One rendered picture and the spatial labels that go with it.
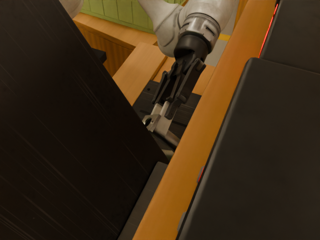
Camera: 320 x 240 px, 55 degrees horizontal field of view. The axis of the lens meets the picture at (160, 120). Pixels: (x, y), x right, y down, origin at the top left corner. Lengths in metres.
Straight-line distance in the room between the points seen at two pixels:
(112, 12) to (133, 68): 0.51
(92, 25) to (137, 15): 0.26
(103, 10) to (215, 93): 1.48
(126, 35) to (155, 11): 0.73
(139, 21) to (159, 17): 0.73
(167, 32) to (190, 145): 0.67
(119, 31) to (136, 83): 0.51
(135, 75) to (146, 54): 0.14
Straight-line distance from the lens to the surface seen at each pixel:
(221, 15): 0.77
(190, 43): 0.70
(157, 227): 0.19
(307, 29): 0.26
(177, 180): 0.21
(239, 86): 0.16
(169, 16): 0.88
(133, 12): 1.61
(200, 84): 1.22
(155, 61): 1.28
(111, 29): 1.67
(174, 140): 0.65
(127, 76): 1.22
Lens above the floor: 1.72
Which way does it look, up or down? 51 degrees down
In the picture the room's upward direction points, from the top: straight up
